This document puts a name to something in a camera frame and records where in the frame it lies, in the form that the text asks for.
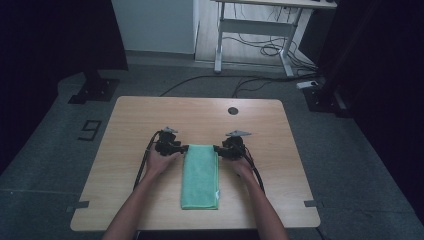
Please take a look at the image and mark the grey tape strip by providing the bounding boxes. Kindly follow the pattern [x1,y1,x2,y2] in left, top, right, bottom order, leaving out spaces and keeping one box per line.
[303,199,324,209]
[65,200,91,213]

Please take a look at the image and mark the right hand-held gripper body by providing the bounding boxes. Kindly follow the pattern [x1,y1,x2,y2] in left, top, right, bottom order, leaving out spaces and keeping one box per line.
[221,130,252,161]

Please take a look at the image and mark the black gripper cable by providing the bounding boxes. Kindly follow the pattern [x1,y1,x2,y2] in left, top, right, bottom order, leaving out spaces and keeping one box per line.
[243,148,266,195]
[132,130,162,192]

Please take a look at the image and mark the person's right hand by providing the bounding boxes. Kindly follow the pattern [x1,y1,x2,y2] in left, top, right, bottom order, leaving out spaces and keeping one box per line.
[229,155,257,182]

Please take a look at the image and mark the short black floor cable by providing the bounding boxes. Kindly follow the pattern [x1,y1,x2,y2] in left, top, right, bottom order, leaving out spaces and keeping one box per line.
[231,77,272,99]

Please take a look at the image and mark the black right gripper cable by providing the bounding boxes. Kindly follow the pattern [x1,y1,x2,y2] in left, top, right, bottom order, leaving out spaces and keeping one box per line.
[243,148,266,195]

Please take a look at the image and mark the black stand with square base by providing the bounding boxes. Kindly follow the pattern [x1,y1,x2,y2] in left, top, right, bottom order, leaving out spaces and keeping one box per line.
[67,68,121,105]

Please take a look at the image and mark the person's left hand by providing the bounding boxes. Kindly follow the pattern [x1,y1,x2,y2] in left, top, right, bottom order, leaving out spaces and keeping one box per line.
[145,149,181,178]

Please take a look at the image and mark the long black floor cable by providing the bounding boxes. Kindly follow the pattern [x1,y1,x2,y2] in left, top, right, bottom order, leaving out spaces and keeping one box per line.
[159,73,319,98]

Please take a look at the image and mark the dark curtain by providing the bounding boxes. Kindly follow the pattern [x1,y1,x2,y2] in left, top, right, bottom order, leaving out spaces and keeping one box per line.
[0,0,130,176]
[299,0,424,213]

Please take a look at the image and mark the light green microfibre cloth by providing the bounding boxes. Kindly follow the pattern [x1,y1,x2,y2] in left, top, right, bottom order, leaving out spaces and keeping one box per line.
[180,143,221,211]

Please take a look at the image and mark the black stand with long base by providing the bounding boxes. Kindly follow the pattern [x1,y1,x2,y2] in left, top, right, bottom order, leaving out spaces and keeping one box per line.
[302,19,355,118]

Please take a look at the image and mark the white power strip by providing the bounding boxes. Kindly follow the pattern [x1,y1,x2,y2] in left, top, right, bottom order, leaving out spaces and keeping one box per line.
[295,80,320,91]

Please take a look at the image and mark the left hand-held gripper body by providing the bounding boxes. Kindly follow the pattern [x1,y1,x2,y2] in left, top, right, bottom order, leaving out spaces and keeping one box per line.
[153,126,183,157]

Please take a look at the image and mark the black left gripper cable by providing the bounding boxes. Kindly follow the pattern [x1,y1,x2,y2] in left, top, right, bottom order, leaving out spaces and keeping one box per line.
[132,130,162,192]

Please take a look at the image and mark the tangle of black cables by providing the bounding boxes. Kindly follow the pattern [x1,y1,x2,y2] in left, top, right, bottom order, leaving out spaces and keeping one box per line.
[222,3,318,73]

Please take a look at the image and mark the white metal desk frame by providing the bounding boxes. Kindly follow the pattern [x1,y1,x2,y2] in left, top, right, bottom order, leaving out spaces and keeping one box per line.
[211,0,338,79]

